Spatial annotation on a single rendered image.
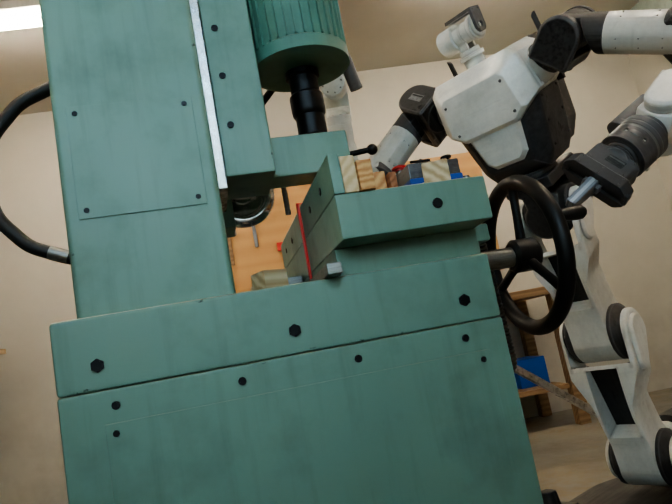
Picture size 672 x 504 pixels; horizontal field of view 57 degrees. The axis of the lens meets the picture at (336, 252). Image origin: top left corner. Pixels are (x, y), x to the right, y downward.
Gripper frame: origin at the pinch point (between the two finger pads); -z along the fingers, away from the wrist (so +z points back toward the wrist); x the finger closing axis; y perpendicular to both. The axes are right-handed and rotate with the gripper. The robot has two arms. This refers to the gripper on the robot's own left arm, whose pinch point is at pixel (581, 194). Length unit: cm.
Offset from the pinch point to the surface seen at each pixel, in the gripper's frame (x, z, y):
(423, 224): 4.6, -32.6, 21.2
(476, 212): 1.7, -25.7, 19.6
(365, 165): 13.8, -33.7, 26.8
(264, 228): 220, 22, -258
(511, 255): 2.8, -13.3, -7.2
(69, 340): 21, -75, 26
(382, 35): 234, 157, -187
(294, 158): 34.2, -33.1, 11.5
